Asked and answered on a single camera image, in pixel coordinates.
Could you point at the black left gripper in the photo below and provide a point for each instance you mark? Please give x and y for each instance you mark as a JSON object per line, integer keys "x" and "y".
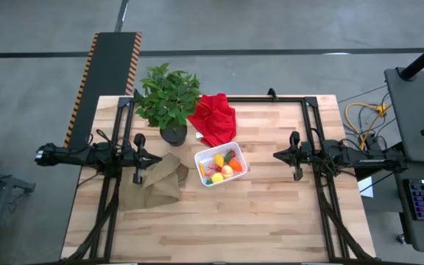
{"x": 139, "y": 140}

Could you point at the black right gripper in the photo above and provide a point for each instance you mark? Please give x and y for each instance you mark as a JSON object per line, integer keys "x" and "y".
{"x": 295, "y": 139}

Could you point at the orange toy carrot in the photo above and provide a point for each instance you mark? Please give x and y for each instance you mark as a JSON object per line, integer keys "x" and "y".
{"x": 235, "y": 165}

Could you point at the yellow-orange toy fruit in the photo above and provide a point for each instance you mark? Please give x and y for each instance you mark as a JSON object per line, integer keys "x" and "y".
{"x": 201, "y": 169}

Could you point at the red toy strawberry green leaves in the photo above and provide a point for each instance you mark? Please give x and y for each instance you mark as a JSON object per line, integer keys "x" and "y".
{"x": 230, "y": 154}

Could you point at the red toy raspberry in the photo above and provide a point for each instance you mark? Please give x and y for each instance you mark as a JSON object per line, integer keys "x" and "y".
{"x": 208, "y": 172}

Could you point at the large toy peach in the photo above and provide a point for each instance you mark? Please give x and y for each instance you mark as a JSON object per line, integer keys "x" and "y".
{"x": 227, "y": 172}

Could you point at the pink wrinkled toy fruit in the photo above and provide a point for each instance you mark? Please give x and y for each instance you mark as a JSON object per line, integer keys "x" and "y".
{"x": 212, "y": 166}

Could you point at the yellow toy lemon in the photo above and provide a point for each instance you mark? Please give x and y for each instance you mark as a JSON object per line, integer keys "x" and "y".
{"x": 218, "y": 160}

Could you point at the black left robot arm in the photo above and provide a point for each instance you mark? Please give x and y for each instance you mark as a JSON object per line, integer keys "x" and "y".
{"x": 72, "y": 156}

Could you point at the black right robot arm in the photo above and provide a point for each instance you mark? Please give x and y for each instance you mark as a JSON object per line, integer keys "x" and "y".
{"x": 363, "y": 158}

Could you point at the beige cloth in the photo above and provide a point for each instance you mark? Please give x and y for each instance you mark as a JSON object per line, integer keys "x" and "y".
{"x": 160, "y": 184}

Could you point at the white perforated plastic basket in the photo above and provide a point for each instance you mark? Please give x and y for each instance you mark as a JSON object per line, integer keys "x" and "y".
{"x": 239, "y": 176}

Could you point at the green plant in black pot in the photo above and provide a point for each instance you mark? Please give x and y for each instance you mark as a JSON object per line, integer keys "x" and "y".
{"x": 169, "y": 99}

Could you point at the black table clamp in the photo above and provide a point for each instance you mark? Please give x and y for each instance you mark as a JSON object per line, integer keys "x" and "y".
{"x": 272, "y": 94}

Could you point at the red cloth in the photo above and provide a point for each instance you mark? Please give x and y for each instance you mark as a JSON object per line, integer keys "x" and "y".
{"x": 213, "y": 117}

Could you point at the white paper sheet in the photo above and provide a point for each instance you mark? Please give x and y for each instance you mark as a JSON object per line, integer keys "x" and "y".
{"x": 365, "y": 187}

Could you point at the black hazard-striped floor mat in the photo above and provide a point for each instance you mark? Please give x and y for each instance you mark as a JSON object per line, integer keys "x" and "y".
{"x": 105, "y": 73}

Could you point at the grey desk with pole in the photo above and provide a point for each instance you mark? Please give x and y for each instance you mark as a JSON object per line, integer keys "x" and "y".
{"x": 414, "y": 121}

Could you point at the black pole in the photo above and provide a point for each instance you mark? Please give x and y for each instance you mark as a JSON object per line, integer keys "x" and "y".
{"x": 423, "y": 59}

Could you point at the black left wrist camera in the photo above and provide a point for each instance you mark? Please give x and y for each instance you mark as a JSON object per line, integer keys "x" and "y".
{"x": 129, "y": 156}

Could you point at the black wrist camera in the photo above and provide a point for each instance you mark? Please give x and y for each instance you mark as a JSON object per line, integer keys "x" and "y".
{"x": 306, "y": 148}
{"x": 129, "y": 156}

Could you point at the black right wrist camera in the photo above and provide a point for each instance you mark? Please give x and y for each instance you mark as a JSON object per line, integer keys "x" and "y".
{"x": 306, "y": 148}

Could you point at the black aluminium table frame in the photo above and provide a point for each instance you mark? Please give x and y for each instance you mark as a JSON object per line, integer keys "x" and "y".
{"x": 252, "y": 99}

